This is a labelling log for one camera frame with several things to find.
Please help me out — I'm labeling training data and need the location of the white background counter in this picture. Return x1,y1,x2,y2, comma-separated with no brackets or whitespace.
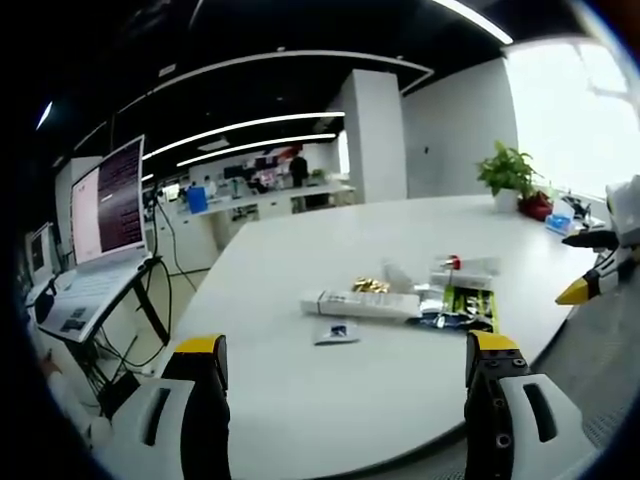
169,182,359,241

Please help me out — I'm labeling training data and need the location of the green plant in white pot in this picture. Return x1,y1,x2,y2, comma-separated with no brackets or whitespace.
475,139,545,215

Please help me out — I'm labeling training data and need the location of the small computer monitor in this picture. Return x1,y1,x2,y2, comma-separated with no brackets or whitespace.
27,221,57,290

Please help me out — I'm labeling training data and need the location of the white cloth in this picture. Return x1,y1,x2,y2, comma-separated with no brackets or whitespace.
38,349,114,451

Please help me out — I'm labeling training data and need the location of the black cable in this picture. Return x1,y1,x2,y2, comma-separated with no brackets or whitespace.
149,184,201,296

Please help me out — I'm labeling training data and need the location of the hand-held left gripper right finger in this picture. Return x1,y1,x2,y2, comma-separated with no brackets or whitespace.
463,329,604,480

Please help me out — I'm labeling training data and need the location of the white blue skincare sachet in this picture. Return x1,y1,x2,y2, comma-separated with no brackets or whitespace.
313,321,362,347

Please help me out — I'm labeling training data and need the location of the long white skincare box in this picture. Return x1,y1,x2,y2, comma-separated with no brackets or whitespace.
298,288,422,322

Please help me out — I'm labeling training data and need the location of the small white skincare box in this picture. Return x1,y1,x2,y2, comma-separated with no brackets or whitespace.
428,271,494,290

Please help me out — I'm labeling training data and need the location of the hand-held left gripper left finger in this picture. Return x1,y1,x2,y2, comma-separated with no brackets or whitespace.
99,334,232,480

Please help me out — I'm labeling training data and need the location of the green skincare sachet pack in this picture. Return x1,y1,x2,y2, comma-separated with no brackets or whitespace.
441,286,502,333

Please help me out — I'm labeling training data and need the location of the open silver laptop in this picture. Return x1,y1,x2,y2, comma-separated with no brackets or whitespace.
37,133,155,344

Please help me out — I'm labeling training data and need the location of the blue tissue box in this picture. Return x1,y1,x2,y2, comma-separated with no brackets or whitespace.
543,211,577,235

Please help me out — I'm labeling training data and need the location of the black laptop stand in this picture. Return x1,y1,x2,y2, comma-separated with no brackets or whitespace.
74,254,174,401

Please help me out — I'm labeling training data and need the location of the white skincare tube red cap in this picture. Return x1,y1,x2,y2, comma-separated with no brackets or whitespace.
431,254,502,275

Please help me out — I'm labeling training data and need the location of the silver foil skincare sachet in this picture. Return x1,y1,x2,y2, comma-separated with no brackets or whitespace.
405,298,474,330

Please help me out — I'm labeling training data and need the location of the red object beside plant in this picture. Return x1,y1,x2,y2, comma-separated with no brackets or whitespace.
516,188,553,222

